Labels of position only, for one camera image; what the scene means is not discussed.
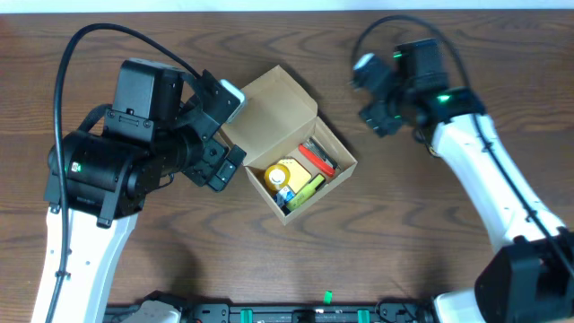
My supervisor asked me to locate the yellow tape roll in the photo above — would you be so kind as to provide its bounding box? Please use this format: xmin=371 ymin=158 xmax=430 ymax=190
xmin=264 ymin=164 xmax=291 ymax=192

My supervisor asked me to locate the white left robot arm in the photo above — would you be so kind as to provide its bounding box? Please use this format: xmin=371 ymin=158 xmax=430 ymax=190
xmin=32 ymin=58 xmax=247 ymax=322

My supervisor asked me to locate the white blue staples box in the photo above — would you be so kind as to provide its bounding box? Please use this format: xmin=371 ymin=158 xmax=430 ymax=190
xmin=274 ymin=186 xmax=296 ymax=208

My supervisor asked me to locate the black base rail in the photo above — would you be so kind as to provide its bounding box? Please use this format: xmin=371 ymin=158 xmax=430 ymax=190
xmin=180 ymin=302 xmax=434 ymax=323

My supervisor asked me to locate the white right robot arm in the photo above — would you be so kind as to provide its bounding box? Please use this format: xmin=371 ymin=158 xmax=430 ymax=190
xmin=353 ymin=39 xmax=573 ymax=322

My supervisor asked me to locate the brown cardboard box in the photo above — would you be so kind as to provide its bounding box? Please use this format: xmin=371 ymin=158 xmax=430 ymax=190
xmin=222 ymin=66 xmax=357 ymax=224

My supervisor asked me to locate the yellow sticky notepad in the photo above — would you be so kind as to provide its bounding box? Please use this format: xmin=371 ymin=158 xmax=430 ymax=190
xmin=278 ymin=158 xmax=311 ymax=194

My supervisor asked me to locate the green clip on rail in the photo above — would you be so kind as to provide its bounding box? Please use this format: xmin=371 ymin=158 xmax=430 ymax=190
xmin=323 ymin=291 xmax=333 ymax=305

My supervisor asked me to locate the yellow highlighter pen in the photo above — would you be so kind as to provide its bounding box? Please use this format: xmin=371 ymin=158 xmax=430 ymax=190
xmin=285 ymin=174 xmax=326 ymax=212

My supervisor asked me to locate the red black stapler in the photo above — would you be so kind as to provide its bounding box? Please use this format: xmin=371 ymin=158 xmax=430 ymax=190
xmin=298 ymin=137 xmax=338 ymax=178

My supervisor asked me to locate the black correction tape dispenser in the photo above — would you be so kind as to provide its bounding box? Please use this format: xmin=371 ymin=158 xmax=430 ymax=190
xmin=426 ymin=144 xmax=439 ymax=158

